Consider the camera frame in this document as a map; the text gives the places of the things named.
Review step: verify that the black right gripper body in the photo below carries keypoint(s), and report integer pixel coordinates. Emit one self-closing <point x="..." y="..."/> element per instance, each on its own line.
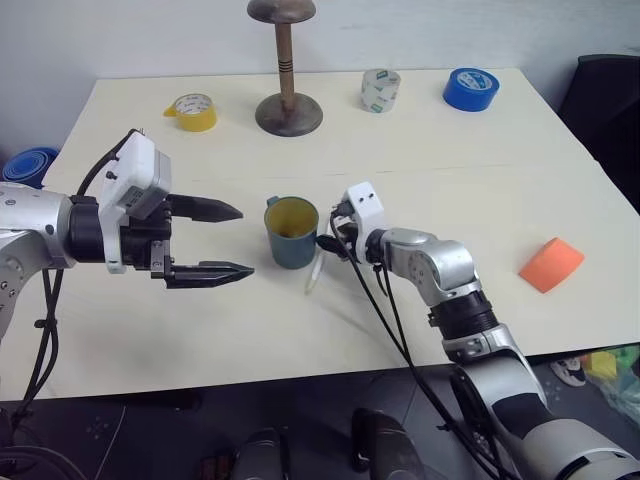
<point x="347" y="235"/>

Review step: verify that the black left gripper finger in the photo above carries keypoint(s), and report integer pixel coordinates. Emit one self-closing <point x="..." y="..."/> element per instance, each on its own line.
<point x="210" y="210"/>
<point x="215" y="274"/>

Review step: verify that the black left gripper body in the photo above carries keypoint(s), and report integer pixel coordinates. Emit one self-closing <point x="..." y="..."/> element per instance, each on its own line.
<point x="145" y="245"/>

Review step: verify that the white pen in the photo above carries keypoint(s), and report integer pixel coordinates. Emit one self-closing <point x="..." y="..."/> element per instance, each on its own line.
<point x="315" y="275"/>

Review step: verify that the teal mug with yellow inside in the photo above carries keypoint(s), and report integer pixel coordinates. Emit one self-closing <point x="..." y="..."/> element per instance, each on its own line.
<point x="292" y="235"/>

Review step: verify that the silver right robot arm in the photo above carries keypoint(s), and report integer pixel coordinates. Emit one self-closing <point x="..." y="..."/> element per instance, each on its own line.
<point x="440" y="260"/>

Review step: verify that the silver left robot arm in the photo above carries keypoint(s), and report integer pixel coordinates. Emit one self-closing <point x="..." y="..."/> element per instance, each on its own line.
<point x="30" y="215"/>

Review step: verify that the brown wooden hat stand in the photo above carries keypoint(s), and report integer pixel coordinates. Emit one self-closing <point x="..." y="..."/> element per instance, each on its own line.
<point x="287" y="115"/>

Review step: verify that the yellow tape roll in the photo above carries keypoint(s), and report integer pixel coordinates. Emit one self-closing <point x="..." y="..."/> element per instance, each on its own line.
<point x="197" y="117"/>

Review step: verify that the clear tape roll green print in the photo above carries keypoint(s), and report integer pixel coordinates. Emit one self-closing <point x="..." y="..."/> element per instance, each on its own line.
<point x="380" y="92"/>

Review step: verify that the blue plastic tub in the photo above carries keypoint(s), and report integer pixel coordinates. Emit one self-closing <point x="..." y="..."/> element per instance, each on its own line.
<point x="25" y="167"/>

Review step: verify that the blue tape roll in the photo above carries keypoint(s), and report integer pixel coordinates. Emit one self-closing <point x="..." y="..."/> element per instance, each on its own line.
<point x="470" y="92"/>

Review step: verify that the dark rounded robot part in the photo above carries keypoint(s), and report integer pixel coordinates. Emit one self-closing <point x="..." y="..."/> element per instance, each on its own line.
<point x="385" y="445"/>
<point x="262" y="455"/>

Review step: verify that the orange foam wedge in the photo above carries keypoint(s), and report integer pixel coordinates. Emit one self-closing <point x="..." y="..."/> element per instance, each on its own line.
<point x="550" y="265"/>

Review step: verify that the white and black sneaker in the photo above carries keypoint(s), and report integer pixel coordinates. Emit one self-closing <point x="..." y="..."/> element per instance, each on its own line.
<point x="570" y="372"/>

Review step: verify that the black chair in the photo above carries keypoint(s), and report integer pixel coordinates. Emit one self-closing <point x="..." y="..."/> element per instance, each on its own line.
<point x="605" y="125"/>

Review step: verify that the yellow green plastic bag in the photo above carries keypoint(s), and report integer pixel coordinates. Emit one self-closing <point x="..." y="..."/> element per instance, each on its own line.
<point x="620" y="380"/>

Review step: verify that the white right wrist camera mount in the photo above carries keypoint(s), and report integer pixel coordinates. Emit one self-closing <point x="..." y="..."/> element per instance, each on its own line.
<point x="367" y="205"/>

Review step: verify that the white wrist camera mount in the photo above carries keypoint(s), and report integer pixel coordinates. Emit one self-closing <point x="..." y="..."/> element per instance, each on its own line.
<point x="135" y="160"/>
<point x="367" y="205"/>

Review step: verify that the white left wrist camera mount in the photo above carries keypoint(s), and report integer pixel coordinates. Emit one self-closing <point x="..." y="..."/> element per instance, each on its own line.
<point x="135" y="160"/>

